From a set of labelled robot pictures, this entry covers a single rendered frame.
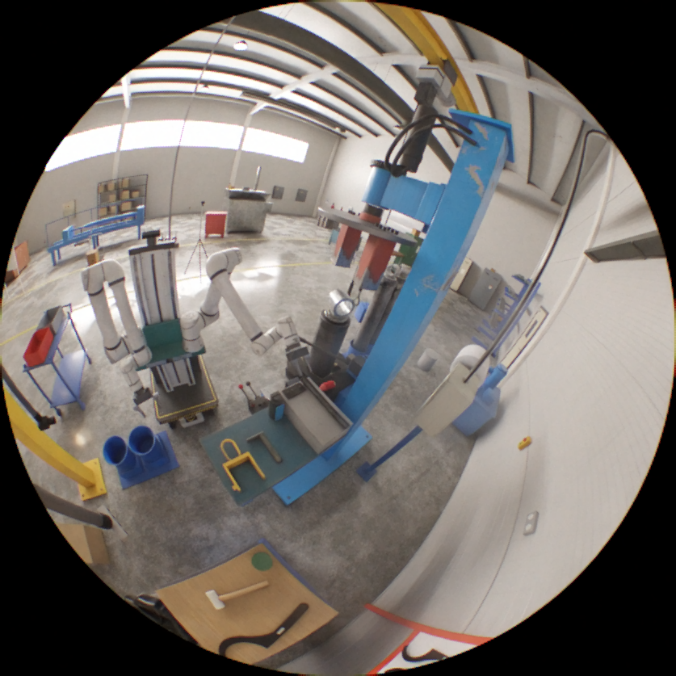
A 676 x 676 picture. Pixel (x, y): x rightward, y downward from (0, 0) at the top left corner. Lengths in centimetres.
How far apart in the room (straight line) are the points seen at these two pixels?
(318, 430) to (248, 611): 112
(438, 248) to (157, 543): 289
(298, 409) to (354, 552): 163
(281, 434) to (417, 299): 100
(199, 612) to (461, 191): 220
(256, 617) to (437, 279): 180
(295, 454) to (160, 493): 162
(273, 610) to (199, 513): 125
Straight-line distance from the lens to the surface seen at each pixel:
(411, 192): 110
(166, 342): 196
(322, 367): 162
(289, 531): 223
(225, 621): 142
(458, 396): 128
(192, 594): 140
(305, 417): 120
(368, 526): 242
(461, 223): 94
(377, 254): 105
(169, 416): 231
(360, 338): 299
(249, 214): 911
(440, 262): 95
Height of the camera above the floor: 222
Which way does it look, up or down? 36 degrees down
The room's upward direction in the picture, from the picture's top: 20 degrees clockwise
